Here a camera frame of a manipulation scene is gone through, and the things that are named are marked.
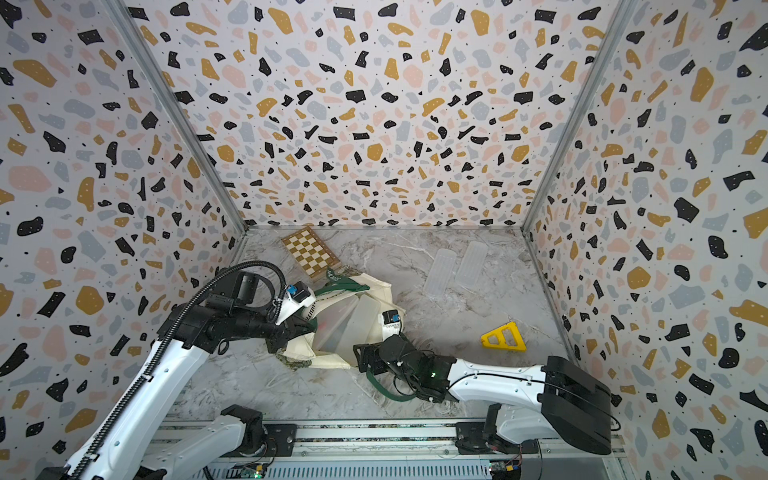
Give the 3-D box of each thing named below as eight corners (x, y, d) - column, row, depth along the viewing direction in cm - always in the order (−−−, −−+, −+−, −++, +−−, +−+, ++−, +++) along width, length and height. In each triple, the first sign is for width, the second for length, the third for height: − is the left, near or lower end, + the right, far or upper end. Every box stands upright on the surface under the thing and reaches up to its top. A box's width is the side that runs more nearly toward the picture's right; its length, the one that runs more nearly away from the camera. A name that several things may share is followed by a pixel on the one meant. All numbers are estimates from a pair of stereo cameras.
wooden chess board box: (313, 282, 107) (311, 276, 105) (283, 244, 119) (281, 238, 116) (341, 266, 112) (340, 260, 110) (310, 231, 124) (308, 224, 121)
